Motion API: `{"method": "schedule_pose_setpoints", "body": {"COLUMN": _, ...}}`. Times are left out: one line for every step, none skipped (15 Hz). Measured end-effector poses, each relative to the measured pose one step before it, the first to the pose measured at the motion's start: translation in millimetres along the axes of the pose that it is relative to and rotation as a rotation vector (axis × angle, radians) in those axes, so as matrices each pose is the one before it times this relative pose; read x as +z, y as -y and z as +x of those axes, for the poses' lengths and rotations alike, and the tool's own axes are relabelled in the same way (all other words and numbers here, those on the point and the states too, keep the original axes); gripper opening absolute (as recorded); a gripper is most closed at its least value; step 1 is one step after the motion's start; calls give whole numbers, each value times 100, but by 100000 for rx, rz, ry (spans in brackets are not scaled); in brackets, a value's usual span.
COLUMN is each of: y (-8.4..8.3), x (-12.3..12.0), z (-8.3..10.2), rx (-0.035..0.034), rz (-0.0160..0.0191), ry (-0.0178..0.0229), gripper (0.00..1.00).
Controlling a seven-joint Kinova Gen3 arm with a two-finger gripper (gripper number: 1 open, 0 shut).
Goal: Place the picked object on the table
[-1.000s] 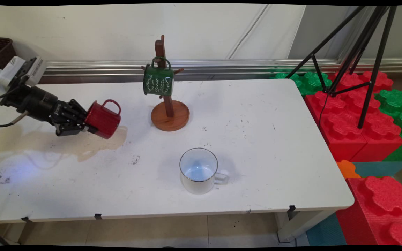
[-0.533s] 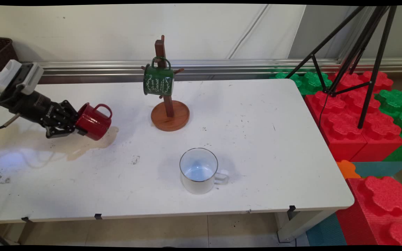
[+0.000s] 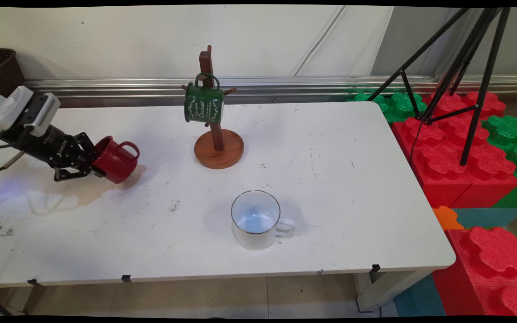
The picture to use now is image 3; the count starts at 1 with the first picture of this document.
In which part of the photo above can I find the brown wicker basket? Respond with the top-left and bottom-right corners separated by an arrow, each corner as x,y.
0,47 -> 25,97

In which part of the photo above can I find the brown wooden mug tree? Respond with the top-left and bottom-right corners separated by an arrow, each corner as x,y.
181,45 -> 245,170

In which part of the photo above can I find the large red foam block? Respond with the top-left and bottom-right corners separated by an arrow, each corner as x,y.
391,91 -> 517,210

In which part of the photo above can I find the green enamel mug white print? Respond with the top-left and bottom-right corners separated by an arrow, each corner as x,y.
184,73 -> 225,125

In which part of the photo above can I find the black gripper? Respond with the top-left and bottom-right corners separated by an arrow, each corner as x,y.
13,125 -> 106,183

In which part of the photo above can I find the teal foam mat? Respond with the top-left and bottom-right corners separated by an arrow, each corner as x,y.
393,274 -> 447,317

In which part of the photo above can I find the red enamel mug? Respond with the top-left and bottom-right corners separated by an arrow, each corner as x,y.
91,136 -> 141,185

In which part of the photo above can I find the green foam block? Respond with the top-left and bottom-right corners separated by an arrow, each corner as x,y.
346,92 -> 428,122
482,114 -> 517,208

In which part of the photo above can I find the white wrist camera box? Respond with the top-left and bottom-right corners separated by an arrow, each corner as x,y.
0,85 -> 61,138

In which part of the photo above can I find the white table leg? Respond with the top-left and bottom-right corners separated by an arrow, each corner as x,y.
354,269 -> 432,314

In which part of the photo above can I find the black tripod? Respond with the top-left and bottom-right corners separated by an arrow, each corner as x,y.
366,7 -> 510,166

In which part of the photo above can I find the orange foam piece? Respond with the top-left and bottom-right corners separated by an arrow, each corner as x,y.
433,205 -> 465,231

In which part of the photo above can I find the thin black tripod cable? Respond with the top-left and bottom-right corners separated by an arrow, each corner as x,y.
409,118 -> 423,164

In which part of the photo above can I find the aluminium rail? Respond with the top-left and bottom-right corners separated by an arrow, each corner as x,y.
23,75 -> 517,108

